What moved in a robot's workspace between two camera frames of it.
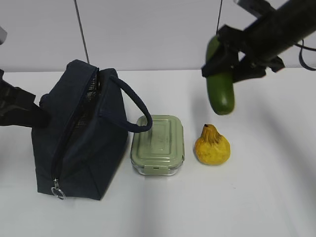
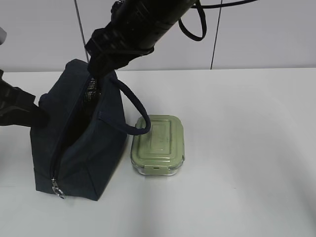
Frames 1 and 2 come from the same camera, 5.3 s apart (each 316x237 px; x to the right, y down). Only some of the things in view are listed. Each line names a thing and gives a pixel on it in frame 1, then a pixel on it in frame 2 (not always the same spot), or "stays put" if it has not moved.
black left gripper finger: x=17 y=107 stays put
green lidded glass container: x=159 y=150 stays put
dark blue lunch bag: x=78 y=153 stays put
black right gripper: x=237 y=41 -> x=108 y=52
